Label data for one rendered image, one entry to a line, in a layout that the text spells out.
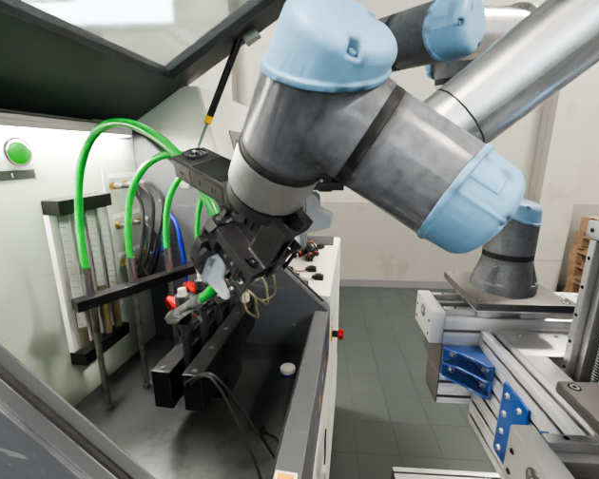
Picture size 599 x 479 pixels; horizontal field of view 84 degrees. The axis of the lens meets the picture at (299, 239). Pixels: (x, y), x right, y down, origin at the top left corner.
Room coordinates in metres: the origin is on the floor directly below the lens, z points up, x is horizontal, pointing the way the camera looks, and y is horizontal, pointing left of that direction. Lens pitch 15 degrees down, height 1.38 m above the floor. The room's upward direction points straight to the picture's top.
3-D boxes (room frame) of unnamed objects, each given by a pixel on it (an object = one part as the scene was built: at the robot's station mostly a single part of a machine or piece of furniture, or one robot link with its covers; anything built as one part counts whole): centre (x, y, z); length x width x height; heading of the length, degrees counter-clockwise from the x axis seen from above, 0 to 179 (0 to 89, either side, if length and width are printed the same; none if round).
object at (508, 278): (0.82, -0.53, 1.09); 0.15 x 0.15 x 0.10
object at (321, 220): (0.52, -0.02, 1.27); 0.06 x 0.03 x 0.09; 81
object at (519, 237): (0.83, -0.53, 1.20); 0.13 x 0.12 x 0.14; 42
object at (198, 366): (0.71, 0.20, 0.91); 0.34 x 0.10 x 0.15; 171
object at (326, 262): (1.26, -0.04, 0.96); 0.70 x 0.22 x 0.03; 171
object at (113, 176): (0.87, 0.44, 1.20); 0.13 x 0.03 x 0.31; 171
